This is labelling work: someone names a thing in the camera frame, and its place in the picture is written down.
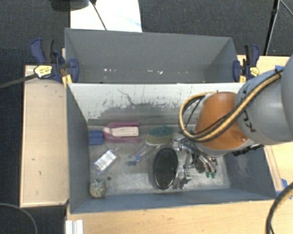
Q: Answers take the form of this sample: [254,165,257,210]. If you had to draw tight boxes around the green and yellow sponge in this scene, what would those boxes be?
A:
[145,126,175,147]

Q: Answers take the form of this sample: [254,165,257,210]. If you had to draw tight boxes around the black oval case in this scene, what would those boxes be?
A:
[152,147,179,191]

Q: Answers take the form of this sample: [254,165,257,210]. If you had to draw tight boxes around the purple and pale wood stapler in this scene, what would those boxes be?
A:
[103,121,142,143]

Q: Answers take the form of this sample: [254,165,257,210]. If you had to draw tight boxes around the blue block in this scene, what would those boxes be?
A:
[88,130,104,145]

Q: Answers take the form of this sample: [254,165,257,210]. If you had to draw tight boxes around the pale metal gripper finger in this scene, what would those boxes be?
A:
[183,152,195,170]
[172,169,194,190]

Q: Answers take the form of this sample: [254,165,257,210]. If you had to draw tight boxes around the grey metal bin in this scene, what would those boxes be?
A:
[64,27,278,215]

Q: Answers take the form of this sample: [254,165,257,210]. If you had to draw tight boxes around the pale wood board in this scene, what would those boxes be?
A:
[20,64,70,208]

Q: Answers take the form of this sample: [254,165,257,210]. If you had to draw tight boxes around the clear pen with blue tip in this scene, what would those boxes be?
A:
[127,144,154,166]

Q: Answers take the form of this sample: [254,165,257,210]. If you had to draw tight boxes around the speckled pale ball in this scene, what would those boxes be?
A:
[89,179,106,198]

